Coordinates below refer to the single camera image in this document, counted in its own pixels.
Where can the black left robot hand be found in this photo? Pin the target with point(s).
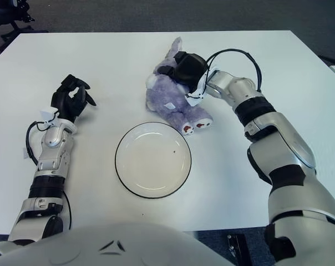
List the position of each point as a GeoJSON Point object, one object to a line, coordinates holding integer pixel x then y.
{"type": "Point", "coordinates": [65, 99]}

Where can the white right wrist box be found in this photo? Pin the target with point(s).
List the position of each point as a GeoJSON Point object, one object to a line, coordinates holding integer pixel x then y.
{"type": "Point", "coordinates": [193, 99]}

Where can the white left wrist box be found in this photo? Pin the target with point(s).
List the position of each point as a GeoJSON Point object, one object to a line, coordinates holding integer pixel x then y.
{"type": "Point", "coordinates": [47, 113]}

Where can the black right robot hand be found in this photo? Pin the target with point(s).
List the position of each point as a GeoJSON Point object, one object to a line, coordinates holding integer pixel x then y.
{"type": "Point", "coordinates": [189, 67]}

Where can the grey robot torso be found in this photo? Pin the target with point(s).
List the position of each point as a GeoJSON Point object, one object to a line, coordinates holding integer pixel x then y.
{"type": "Point", "coordinates": [156, 249]}

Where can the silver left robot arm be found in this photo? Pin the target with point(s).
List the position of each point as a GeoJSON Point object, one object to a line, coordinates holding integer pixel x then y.
{"type": "Point", "coordinates": [49, 155]}

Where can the purple plush bunny doll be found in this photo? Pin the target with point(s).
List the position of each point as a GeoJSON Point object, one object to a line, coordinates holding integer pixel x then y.
{"type": "Point", "coordinates": [162, 94]}

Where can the black office chair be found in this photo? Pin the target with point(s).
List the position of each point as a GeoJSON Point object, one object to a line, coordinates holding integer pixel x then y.
{"type": "Point", "coordinates": [1, 14]}

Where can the black bracket under table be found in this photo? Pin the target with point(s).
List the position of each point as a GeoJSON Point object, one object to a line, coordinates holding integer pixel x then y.
{"type": "Point", "coordinates": [238, 249]}

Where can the white plate with black rim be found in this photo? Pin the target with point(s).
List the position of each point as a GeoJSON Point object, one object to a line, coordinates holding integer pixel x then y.
{"type": "Point", "coordinates": [152, 163]}

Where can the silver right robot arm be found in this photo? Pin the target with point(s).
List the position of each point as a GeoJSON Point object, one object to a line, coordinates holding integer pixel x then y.
{"type": "Point", "coordinates": [281, 133]}

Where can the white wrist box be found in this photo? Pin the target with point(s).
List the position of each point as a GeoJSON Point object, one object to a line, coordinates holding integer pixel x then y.
{"type": "Point", "coordinates": [47, 113]}
{"type": "Point", "coordinates": [193, 99]}

